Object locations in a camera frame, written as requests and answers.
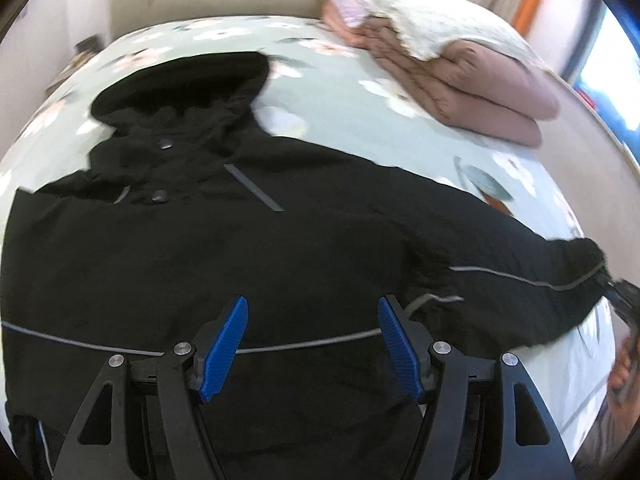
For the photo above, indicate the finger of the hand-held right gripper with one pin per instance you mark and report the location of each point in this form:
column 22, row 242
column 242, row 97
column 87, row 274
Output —
column 627, row 297

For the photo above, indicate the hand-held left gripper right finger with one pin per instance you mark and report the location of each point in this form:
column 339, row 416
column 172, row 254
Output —
column 400, row 350

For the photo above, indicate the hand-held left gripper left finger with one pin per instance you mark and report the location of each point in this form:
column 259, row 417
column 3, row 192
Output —
column 225, row 350

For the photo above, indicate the black hooded jacket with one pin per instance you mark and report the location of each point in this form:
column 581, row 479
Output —
column 250, row 240

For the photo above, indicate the person's right forearm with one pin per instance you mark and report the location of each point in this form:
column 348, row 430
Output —
column 605, row 445

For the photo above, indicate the person's right hand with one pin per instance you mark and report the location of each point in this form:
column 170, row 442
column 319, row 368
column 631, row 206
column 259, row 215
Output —
column 625, row 375

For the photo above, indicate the beige window ledge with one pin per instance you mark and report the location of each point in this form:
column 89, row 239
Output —
column 590, row 150

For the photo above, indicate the window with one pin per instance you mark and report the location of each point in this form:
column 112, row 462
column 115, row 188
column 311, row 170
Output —
column 615, row 75

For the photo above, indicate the folded brown quilt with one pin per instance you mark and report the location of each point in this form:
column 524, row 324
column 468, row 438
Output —
column 475, row 100

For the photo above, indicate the bed with floral sheet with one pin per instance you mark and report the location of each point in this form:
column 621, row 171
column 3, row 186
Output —
column 325, row 110

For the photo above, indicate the cream textured pillow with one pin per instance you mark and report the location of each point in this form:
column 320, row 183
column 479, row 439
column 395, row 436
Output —
column 440, row 20

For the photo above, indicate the small bedside table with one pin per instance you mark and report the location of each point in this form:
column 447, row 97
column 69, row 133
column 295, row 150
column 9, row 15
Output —
column 87, row 45

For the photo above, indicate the pink patterned pillow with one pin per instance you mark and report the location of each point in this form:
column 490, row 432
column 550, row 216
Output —
column 345, row 5

